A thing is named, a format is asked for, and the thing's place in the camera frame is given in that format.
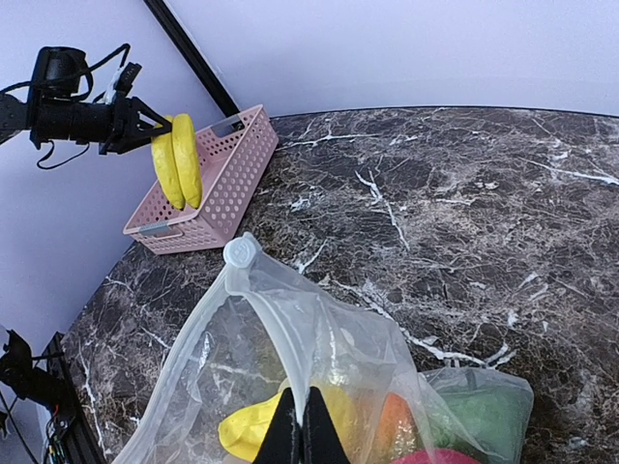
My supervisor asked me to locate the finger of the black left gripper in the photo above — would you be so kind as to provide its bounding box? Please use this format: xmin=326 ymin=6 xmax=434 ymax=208
xmin=134 ymin=97 xmax=172 ymax=130
xmin=115 ymin=125 xmax=172 ymax=153

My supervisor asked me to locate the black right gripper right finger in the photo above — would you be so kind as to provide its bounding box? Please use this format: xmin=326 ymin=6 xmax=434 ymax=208
xmin=302 ymin=387 xmax=349 ymax=464

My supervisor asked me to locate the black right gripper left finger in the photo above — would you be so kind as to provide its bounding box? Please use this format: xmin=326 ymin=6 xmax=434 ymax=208
xmin=252 ymin=388 xmax=302 ymax=464

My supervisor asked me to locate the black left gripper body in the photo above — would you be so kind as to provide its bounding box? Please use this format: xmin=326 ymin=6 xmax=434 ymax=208
xmin=28 ymin=95 xmax=141 ymax=155

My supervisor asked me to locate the yellow fake banana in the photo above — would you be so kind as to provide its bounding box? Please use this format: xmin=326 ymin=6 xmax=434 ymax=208
xmin=151 ymin=113 xmax=202 ymax=210

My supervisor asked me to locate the yellow fake lemon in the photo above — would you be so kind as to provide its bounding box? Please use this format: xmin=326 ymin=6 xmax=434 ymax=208
xmin=219 ymin=385 xmax=360 ymax=461

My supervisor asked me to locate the clear zip top bag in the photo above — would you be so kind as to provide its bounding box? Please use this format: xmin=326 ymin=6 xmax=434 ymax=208
xmin=117 ymin=234 xmax=532 ymax=463

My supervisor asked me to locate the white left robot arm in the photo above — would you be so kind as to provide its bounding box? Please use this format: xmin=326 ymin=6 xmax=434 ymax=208
xmin=1 ymin=94 xmax=172 ymax=155

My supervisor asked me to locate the pink fake fruit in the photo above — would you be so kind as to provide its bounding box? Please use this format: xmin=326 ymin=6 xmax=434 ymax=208
xmin=392 ymin=449 xmax=480 ymax=464

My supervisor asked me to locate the green fake watermelon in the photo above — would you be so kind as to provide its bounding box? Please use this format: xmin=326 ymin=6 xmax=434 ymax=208
xmin=433 ymin=384 xmax=533 ymax=461

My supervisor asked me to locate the pink perforated plastic basket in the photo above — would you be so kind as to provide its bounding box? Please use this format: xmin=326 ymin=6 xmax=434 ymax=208
xmin=123 ymin=104 xmax=279 ymax=254

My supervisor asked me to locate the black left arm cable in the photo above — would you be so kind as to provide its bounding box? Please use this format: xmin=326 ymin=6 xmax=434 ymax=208
xmin=0 ymin=43 xmax=132 ymax=170

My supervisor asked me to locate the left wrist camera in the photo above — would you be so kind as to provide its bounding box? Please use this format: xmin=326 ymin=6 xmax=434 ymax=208
xmin=31 ymin=43 xmax=144 ymax=105

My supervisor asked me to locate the black frame post left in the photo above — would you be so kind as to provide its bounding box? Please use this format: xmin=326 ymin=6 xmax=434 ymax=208
xmin=143 ymin=0 xmax=239 ymax=117

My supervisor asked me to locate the black front rail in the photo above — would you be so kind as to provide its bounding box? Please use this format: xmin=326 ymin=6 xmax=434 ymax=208
xmin=43 ymin=333 xmax=106 ymax=464

